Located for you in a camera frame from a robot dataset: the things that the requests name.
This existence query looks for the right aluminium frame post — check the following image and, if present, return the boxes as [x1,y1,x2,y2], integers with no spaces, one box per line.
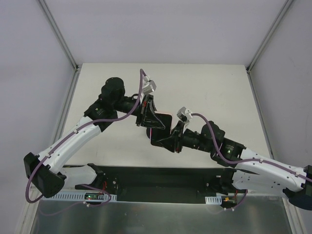
[246,0,295,74]

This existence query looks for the aluminium frame post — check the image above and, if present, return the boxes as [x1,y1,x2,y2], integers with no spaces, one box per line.
[246,0,295,74]
[37,0,79,71]

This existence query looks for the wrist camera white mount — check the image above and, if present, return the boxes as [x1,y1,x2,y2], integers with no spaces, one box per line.
[177,107,193,130]
[142,76,156,95]

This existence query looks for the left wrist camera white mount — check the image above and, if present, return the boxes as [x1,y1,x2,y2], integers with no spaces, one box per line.
[142,76,156,95]

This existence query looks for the white cable duct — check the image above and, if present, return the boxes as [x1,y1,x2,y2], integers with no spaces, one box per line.
[50,192,117,202]
[204,195,237,205]

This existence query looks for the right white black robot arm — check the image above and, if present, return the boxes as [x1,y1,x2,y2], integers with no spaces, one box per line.
[150,121,312,211]

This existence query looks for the left white cable duct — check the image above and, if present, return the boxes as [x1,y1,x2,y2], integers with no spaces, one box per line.
[50,192,117,202]

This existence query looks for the left aluminium frame post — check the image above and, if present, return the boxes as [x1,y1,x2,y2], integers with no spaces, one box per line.
[37,0,79,71]

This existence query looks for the black phone stand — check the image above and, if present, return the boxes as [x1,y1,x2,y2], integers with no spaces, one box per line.
[146,128,152,140]

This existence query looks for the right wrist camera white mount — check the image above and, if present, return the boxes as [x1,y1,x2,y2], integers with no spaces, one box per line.
[177,107,193,130]

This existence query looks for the right white cable duct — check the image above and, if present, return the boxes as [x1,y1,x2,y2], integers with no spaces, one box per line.
[204,195,237,205]

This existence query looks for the black phone pink case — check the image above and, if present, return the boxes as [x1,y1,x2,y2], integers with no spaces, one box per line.
[150,112,173,147]

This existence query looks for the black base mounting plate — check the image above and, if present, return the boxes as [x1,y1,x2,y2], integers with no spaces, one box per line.
[88,166,236,204]

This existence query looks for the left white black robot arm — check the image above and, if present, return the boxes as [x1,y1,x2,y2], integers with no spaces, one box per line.
[23,75,165,198]

